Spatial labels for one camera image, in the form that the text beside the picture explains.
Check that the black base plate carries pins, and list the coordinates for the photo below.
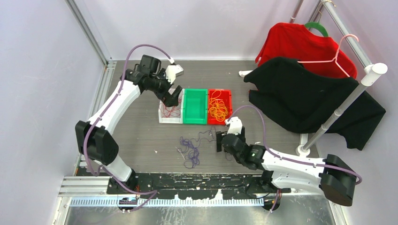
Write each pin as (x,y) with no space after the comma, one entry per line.
(197,186)

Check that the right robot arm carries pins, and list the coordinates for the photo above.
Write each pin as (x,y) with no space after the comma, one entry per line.
(329,176)

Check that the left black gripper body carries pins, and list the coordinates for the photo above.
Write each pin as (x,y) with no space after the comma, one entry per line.
(160,86)

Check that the white plastic bin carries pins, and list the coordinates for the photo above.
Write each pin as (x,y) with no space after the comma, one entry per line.
(172,115)

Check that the black shirt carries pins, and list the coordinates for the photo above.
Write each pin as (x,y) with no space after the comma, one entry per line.
(301,101)

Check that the white clothes rack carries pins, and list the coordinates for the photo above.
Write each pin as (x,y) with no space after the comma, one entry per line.
(373,72)

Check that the green plastic bin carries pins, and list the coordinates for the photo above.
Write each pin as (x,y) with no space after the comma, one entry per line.
(195,106)

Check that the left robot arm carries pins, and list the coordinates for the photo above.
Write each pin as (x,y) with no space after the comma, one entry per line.
(94,137)

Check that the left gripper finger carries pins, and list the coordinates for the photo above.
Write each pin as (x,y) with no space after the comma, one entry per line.
(164,98)
(171,99)

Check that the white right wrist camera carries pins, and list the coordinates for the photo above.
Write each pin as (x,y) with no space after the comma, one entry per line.
(235,125)

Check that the pink hanger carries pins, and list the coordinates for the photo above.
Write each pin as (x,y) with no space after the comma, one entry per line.
(335,58)

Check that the red shirt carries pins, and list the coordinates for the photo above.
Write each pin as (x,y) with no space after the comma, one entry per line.
(297,42)

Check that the aluminium frame rail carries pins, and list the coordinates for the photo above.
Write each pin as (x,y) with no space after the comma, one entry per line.
(84,19)

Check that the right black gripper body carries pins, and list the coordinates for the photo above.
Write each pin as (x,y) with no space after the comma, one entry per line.
(239,135)

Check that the red plastic bin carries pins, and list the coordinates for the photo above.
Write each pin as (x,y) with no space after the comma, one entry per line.
(219,106)

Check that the green hanger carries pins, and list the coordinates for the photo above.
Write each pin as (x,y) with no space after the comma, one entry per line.
(317,26)

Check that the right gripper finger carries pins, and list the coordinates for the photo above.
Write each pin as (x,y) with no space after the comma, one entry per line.
(242,133)
(219,137)

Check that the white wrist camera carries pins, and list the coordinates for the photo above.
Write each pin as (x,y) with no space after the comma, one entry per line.
(172,71)
(235,125)

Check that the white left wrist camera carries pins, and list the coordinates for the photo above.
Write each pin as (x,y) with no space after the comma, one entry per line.
(172,71)

